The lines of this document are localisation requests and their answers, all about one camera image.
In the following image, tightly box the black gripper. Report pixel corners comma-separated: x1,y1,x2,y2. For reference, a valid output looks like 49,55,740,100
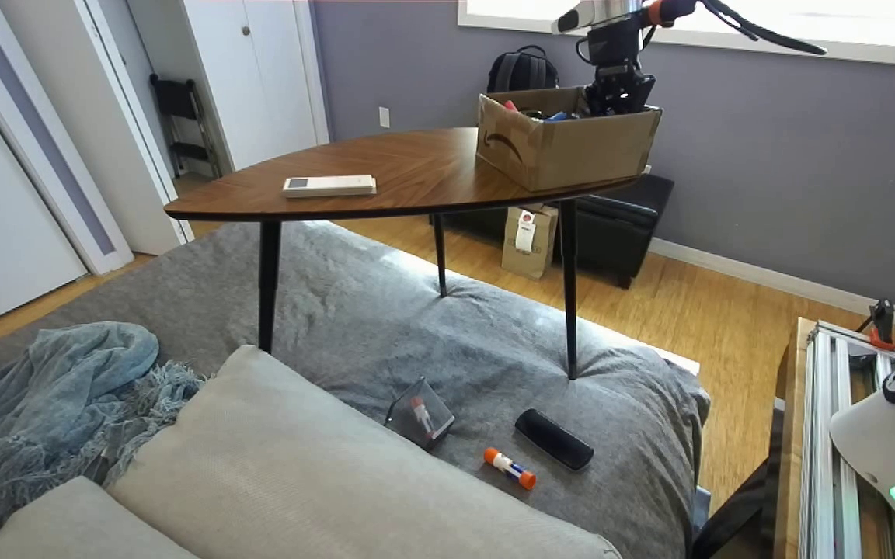
580,41,661,119

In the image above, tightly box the cardboard box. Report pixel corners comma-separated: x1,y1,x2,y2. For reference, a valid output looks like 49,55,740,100
476,85,666,192

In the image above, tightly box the black backpack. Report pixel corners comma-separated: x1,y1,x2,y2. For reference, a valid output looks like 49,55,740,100
485,42,564,97

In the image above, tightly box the black ottoman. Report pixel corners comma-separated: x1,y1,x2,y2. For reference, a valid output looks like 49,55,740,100
435,172,679,291

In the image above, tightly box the white paper tag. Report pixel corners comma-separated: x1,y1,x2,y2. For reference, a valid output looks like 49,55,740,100
514,208,542,258

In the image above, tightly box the brown paper bag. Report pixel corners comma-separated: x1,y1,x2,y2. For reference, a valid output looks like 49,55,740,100
500,203,564,282

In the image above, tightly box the brown wooden table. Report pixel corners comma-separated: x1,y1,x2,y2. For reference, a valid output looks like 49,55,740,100
163,123,651,382

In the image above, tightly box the white remote control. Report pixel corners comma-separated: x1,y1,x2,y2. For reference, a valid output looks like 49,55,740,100
281,172,379,203

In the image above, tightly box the grey fabric sofa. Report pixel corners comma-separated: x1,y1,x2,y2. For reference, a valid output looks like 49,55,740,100
0,218,715,559

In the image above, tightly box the black remote control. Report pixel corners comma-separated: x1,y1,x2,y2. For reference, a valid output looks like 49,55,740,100
514,408,596,471

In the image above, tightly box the white closet door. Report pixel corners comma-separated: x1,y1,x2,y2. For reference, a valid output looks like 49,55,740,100
178,0,332,175

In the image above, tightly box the wooden platform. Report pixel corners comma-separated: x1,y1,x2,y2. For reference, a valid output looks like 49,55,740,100
771,314,895,559

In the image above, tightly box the orange white glue stick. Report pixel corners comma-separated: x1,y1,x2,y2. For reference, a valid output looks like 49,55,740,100
482,444,542,495

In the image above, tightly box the black metal rack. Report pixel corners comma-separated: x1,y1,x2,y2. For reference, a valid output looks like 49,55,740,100
149,70,220,180

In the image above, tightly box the large light gray pillow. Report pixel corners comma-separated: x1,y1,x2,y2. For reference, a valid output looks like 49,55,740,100
104,341,629,559

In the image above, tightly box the white sliding door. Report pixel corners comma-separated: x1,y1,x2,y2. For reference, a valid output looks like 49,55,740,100
0,0,137,341

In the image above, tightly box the blue throw blanket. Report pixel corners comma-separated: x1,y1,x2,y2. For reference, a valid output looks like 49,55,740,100
0,321,206,557

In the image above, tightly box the small light gray pillow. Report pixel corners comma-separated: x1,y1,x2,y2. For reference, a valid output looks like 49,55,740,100
0,471,201,559

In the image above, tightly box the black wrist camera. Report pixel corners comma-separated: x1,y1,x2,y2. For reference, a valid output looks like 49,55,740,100
575,23,642,67

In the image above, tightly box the aluminium profile frame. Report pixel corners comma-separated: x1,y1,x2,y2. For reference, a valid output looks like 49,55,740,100
796,321,895,559

